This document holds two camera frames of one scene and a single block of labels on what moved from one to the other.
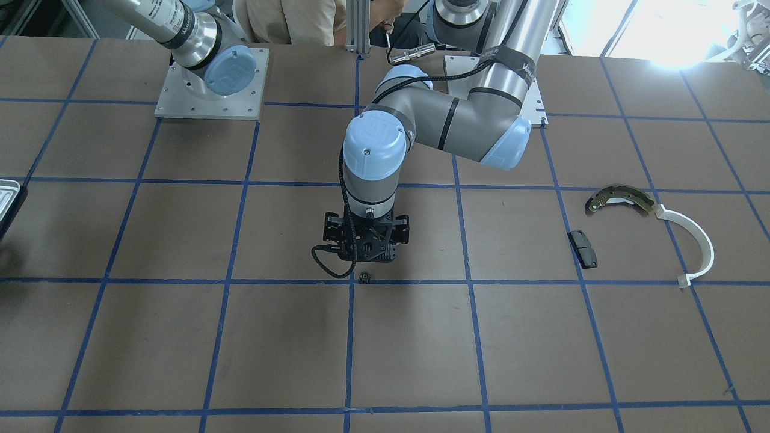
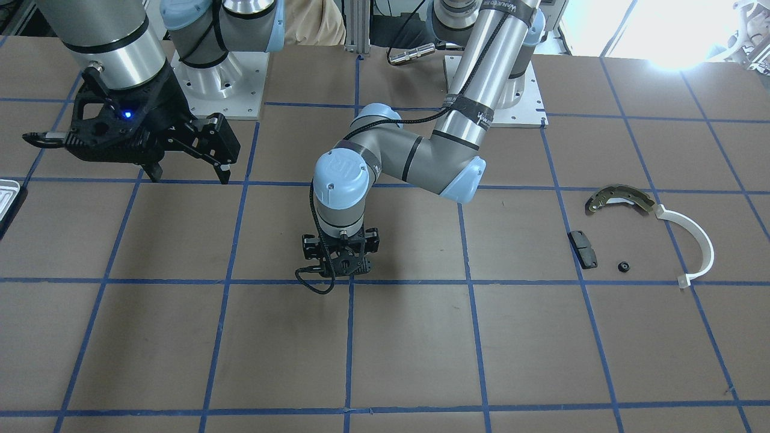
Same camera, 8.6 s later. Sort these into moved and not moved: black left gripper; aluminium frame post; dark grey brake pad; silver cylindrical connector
Moved: black left gripper
Not moved: aluminium frame post; silver cylindrical connector; dark grey brake pad
